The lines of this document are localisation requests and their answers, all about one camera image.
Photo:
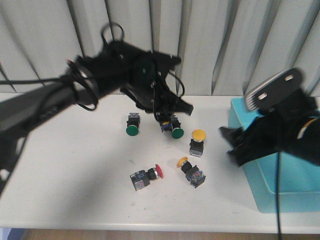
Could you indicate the yellow button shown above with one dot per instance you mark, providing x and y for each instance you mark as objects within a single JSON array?
[
  {"x": 196, "y": 145},
  {"x": 193, "y": 174}
]

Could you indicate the yellow button lying down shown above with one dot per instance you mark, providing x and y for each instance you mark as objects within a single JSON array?
[{"x": 193, "y": 174}]

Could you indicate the light blue plastic box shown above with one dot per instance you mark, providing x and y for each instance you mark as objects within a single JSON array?
[{"x": 299, "y": 183}]

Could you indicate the red button lying down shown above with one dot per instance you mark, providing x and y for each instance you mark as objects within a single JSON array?
[{"x": 141, "y": 179}]

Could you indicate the green button far left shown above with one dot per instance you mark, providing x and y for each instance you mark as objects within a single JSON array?
[{"x": 133, "y": 124}]

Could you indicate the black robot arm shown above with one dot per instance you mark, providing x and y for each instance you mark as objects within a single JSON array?
[
  {"x": 22, "y": 114},
  {"x": 293, "y": 127}
]

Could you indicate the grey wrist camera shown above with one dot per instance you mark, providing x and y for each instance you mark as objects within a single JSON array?
[{"x": 273, "y": 90}]

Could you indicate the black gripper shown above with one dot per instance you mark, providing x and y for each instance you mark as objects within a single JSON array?
[
  {"x": 139, "y": 74},
  {"x": 289, "y": 128}
]

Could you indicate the green button near centre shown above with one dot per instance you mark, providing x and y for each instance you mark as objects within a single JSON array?
[{"x": 174, "y": 126}]

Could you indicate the white pleated curtain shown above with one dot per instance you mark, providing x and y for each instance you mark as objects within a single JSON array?
[{"x": 227, "y": 47}]

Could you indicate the green button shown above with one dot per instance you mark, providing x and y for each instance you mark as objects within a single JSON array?
[
  {"x": 133, "y": 124},
  {"x": 174, "y": 126}
]

